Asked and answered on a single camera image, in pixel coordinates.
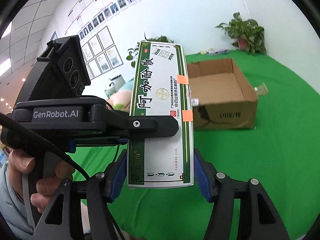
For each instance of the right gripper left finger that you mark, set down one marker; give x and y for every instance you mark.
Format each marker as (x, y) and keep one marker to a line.
(62, 217)

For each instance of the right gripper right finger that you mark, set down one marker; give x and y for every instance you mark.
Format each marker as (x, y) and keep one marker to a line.
(258, 217)

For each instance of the pastel plush toy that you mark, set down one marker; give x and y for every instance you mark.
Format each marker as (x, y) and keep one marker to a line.
(121, 100)

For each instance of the green white medicine box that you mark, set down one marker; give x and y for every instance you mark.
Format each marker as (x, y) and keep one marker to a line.
(161, 92)

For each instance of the leaf pattern paper cup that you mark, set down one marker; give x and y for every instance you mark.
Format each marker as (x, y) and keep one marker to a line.
(110, 92)

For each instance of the white mug with lid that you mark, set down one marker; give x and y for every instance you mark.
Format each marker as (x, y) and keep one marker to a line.
(117, 82)

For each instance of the large cardboard tray box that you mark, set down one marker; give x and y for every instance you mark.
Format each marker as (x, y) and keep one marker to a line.
(226, 99)

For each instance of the colourful packet on table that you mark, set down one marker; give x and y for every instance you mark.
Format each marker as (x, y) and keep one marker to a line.
(214, 52)

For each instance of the right potted green plant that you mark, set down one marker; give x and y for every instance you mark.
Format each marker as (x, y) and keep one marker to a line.
(248, 35)

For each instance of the black camera box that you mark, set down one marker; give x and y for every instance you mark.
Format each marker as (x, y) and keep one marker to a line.
(59, 72)

